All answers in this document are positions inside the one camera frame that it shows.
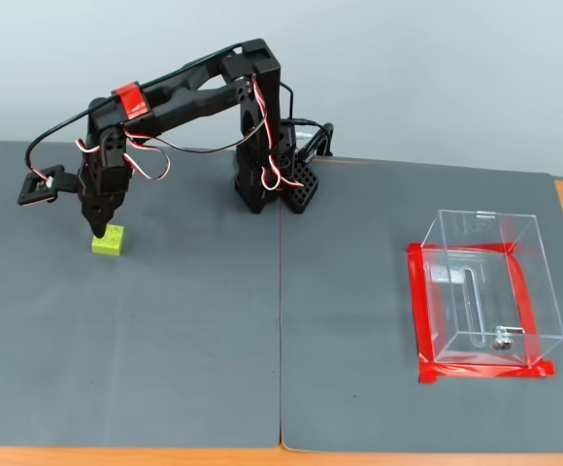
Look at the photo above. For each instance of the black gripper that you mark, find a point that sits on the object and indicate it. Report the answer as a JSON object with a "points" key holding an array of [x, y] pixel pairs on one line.
{"points": [[96, 210]]}

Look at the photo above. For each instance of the green lego block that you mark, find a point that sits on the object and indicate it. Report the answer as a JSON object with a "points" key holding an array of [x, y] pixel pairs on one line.
{"points": [[114, 245]]}

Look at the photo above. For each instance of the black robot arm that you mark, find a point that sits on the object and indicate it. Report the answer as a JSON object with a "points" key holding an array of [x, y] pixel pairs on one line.
{"points": [[189, 99]]}

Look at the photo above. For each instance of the transparent acrylic box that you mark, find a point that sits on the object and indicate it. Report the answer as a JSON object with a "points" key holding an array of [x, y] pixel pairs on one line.
{"points": [[495, 291]]}

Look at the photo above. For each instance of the metal box lock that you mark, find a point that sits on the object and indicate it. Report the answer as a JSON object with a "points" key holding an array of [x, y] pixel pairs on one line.
{"points": [[504, 339]]}

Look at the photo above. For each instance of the red tape wrap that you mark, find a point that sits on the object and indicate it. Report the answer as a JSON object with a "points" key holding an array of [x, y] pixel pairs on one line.
{"points": [[130, 101]]}

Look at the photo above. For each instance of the grey mat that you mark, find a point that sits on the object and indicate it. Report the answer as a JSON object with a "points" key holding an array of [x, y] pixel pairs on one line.
{"points": [[116, 315], [359, 291]]}

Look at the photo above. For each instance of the red tape strip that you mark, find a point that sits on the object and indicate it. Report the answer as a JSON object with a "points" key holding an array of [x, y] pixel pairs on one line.
{"points": [[420, 310], [485, 373], [525, 301], [466, 246]]}

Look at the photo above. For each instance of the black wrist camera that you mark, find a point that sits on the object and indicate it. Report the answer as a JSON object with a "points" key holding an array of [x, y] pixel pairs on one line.
{"points": [[36, 190]]}

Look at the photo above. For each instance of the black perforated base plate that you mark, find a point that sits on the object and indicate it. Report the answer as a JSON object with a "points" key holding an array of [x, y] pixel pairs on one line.
{"points": [[306, 187]]}

